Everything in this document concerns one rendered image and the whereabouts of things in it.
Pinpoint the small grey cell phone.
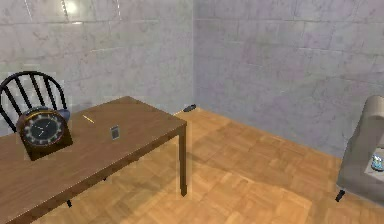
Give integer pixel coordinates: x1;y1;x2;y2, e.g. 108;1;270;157
110;125;121;141

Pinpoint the brown wooden table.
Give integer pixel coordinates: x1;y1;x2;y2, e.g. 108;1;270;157
0;95;188;224

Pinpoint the brown mantel clock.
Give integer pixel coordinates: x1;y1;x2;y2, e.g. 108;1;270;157
15;107;74;162

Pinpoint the grey armchair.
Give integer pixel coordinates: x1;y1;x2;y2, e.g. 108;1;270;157
334;94;384;205

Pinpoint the black spindle-back chair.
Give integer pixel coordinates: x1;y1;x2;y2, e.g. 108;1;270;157
0;70;73;208

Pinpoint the blue round object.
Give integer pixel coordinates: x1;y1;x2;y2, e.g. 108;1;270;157
371;154;384;172

